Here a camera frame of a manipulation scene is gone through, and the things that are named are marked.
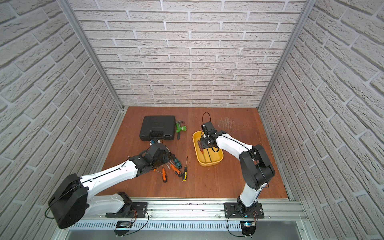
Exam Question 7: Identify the aluminium front rail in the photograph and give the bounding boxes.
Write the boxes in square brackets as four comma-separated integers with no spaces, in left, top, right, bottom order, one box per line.
[89,197,307,223]

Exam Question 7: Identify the aluminium frame post right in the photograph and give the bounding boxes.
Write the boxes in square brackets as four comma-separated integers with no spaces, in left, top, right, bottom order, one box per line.
[258,0,316,111]

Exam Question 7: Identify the yellow black phillips screwdriver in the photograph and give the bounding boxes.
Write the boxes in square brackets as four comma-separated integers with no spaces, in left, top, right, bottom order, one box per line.
[183,157,188,182]

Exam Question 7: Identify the aluminium frame post left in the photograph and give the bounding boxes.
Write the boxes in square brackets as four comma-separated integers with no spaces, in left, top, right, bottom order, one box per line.
[58,0,125,111]

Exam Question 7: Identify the left controller board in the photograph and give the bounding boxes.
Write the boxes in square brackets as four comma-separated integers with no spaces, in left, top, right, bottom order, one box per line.
[114,221,134,237]

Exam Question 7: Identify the green black large screwdriver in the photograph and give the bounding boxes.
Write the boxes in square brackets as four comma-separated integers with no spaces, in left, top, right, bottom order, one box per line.
[166,146,182,170]

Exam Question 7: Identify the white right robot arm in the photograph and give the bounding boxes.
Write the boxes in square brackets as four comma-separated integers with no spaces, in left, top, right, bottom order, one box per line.
[201,122,276,213]

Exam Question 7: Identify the orange black large screwdriver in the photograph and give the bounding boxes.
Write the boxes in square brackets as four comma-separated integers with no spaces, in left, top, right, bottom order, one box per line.
[169,161,182,177]

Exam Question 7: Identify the aluminium frame post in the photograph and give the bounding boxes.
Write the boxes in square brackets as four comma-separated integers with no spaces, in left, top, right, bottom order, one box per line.
[58,0,125,111]
[258,0,316,111]

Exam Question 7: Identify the black plastic tool case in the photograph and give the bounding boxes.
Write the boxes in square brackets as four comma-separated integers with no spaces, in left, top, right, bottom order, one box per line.
[139,116,176,141]

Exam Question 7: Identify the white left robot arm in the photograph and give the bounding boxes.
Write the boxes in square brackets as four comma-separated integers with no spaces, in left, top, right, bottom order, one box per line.
[48,143,172,229]

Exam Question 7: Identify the controller board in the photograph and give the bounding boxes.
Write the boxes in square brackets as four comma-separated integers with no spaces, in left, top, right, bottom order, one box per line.
[114,221,134,237]
[240,221,257,238]

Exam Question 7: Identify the dark red handle screwdriver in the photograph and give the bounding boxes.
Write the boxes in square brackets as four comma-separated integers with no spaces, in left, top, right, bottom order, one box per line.
[198,140,204,155]

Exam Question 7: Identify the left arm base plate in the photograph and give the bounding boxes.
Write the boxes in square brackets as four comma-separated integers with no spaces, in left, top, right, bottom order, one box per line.
[106,202,148,219]

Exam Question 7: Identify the yellow plastic storage box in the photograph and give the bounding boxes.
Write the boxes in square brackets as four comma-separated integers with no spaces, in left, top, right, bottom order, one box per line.
[193,131,224,167]

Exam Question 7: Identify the right controller board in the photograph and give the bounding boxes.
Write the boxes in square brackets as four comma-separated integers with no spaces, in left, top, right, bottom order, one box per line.
[240,221,257,238]

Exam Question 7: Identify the small orange screwdriver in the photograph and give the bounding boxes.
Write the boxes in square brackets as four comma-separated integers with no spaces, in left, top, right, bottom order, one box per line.
[154,169,168,183]

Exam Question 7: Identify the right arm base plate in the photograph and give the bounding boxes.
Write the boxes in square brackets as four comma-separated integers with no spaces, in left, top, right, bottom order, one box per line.
[224,202,265,219]

